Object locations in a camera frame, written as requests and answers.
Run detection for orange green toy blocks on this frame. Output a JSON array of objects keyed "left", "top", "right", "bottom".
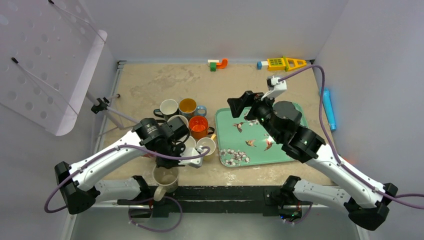
[{"left": 207, "top": 58, "right": 229, "bottom": 72}]

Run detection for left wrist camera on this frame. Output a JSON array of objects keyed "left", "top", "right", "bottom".
[{"left": 178, "top": 147, "right": 203, "bottom": 169}]

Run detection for yellow toy phone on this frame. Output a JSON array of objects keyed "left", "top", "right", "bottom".
[{"left": 267, "top": 56, "right": 308, "bottom": 72}]

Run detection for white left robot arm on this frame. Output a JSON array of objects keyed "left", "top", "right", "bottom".
[{"left": 54, "top": 118, "right": 202, "bottom": 215}]

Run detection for orange mug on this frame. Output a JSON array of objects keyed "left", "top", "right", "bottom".
[{"left": 188, "top": 116, "right": 215, "bottom": 140}]

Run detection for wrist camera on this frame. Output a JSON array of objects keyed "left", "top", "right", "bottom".
[
  {"left": 261, "top": 75, "right": 288, "bottom": 101},
  {"left": 178, "top": 147, "right": 203, "bottom": 169}
]

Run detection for cream floral mug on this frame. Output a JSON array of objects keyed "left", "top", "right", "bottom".
[{"left": 152, "top": 167, "right": 179, "bottom": 202}]

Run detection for blue toy microphone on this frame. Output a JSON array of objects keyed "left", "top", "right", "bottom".
[{"left": 319, "top": 87, "right": 337, "bottom": 132}]

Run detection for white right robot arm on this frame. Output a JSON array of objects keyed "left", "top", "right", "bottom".
[{"left": 227, "top": 90, "right": 398, "bottom": 231}]

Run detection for green floral serving tray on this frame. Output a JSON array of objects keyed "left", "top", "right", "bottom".
[{"left": 215, "top": 107, "right": 294, "bottom": 168}]

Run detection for blue butterfly mug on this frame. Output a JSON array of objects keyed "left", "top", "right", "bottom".
[{"left": 178, "top": 98, "right": 207, "bottom": 120}]

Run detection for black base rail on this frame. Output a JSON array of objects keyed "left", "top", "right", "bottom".
[{"left": 117, "top": 185, "right": 315, "bottom": 220}]

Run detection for dark green mug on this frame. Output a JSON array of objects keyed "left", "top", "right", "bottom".
[{"left": 153, "top": 99, "right": 179, "bottom": 121}]

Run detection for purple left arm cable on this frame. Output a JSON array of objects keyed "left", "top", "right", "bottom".
[{"left": 44, "top": 144, "right": 212, "bottom": 232}]

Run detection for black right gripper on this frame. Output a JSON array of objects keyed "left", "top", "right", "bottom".
[{"left": 227, "top": 90, "right": 283, "bottom": 143}]

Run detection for white perforated panel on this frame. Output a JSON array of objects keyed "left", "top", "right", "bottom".
[{"left": 0, "top": 0, "right": 107, "bottom": 136}]

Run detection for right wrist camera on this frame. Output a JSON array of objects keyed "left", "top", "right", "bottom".
[{"left": 261, "top": 75, "right": 288, "bottom": 101}]

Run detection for pale green faceted mug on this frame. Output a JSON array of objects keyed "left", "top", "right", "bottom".
[{"left": 196, "top": 137, "right": 218, "bottom": 163}]

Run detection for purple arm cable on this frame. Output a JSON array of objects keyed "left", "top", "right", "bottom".
[
  {"left": 44, "top": 144, "right": 212, "bottom": 232},
  {"left": 278, "top": 64, "right": 424, "bottom": 210}
]

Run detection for blue white toy block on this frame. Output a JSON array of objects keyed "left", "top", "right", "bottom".
[{"left": 256, "top": 60, "right": 269, "bottom": 70}]

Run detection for pink ghost mug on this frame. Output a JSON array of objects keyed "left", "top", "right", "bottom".
[{"left": 184, "top": 136, "right": 197, "bottom": 149}]

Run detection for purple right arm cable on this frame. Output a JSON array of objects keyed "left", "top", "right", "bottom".
[{"left": 278, "top": 64, "right": 424, "bottom": 210}]

